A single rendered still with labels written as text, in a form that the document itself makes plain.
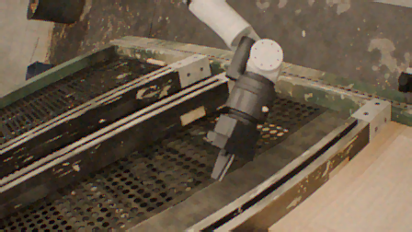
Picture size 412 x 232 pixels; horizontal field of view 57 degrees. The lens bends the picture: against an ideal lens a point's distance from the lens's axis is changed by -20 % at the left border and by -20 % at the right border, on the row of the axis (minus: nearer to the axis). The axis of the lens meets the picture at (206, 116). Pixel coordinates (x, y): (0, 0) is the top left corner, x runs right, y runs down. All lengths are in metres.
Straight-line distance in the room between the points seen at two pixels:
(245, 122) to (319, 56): 1.53
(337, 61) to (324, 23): 0.24
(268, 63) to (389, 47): 1.36
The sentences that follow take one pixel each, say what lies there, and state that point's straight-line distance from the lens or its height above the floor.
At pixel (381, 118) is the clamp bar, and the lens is 1.06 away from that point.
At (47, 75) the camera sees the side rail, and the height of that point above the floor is 1.24.
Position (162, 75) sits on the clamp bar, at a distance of 1.46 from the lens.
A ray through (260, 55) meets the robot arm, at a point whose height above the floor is 1.28.
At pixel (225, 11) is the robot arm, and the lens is 0.96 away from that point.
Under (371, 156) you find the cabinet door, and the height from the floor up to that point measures 1.04.
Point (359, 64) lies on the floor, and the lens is 2.24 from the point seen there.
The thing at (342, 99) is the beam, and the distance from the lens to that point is 1.20.
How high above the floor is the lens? 1.92
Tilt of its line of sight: 41 degrees down
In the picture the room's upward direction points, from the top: 79 degrees counter-clockwise
